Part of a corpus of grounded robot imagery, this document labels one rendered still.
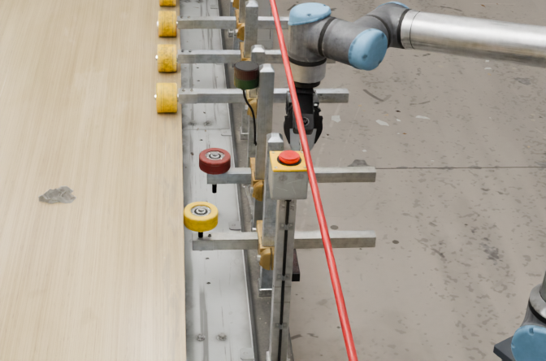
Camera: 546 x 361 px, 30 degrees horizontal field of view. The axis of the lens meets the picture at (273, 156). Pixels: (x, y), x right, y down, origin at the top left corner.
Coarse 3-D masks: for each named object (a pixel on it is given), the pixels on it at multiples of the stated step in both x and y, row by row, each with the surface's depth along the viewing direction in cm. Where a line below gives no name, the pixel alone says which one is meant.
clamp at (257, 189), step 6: (252, 162) 262; (252, 168) 259; (252, 174) 257; (252, 180) 256; (258, 180) 254; (252, 186) 256; (258, 186) 253; (252, 192) 254; (258, 192) 254; (258, 198) 255
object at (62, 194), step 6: (60, 186) 240; (66, 186) 240; (48, 192) 238; (54, 192) 238; (60, 192) 238; (66, 192) 237; (42, 198) 236; (48, 198) 237; (54, 198) 236; (60, 198) 237; (66, 198) 237; (72, 198) 237
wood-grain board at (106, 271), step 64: (0, 0) 339; (64, 0) 342; (128, 0) 344; (0, 64) 298; (64, 64) 299; (128, 64) 301; (0, 128) 265; (64, 128) 266; (128, 128) 268; (0, 192) 239; (128, 192) 242; (0, 256) 218; (64, 256) 219; (128, 256) 220; (0, 320) 200; (64, 320) 201; (128, 320) 201
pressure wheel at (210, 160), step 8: (208, 152) 258; (216, 152) 259; (224, 152) 258; (200, 160) 256; (208, 160) 254; (216, 160) 255; (224, 160) 255; (200, 168) 257; (208, 168) 255; (216, 168) 254; (224, 168) 255; (216, 192) 262
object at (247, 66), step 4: (236, 64) 241; (240, 64) 241; (244, 64) 241; (248, 64) 241; (252, 64) 241; (256, 64) 241; (240, 68) 239; (244, 68) 239; (248, 68) 239; (252, 68) 239; (256, 68) 239; (248, 80) 239; (256, 88) 242; (244, 92) 244; (244, 96) 244; (248, 104) 245; (252, 108) 246; (252, 112) 246; (256, 144) 251
